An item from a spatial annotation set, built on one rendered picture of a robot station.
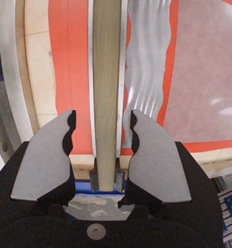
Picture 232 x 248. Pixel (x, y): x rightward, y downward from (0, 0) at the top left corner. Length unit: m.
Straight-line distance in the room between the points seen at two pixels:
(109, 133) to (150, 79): 0.13
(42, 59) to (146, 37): 0.19
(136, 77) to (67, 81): 0.13
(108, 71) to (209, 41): 0.22
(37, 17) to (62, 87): 0.14
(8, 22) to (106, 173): 0.30
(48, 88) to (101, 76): 0.16
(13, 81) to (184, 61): 0.31
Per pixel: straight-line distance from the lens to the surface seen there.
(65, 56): 0.29
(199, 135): 0.41
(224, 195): 0.92
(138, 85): 0.29
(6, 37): 0.30
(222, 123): 0.43
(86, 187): 0.41
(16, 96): 0.31
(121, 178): 0.33
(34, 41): 0.31
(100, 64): 0.18
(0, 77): 0.41
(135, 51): 0.28
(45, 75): 0.31
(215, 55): 0.35
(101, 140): 0.22
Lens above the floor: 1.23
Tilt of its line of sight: 58 degrees down
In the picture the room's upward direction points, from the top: 176 degrees clockwise
